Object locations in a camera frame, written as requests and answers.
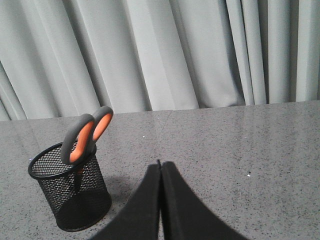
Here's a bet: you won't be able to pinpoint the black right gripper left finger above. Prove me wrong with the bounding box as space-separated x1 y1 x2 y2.
92 164 161 240

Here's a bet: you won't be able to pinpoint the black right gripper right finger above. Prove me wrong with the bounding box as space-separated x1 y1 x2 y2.
161 161 246 240

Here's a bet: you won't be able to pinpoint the grey and orange scissors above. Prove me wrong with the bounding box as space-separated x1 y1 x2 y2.
60 106 114 194

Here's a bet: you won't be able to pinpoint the pale grey curtain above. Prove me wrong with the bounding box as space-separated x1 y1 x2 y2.
0 0 320 121

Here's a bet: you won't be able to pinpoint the black wire mesh bucket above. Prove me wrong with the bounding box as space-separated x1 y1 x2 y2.
28 143 112 232

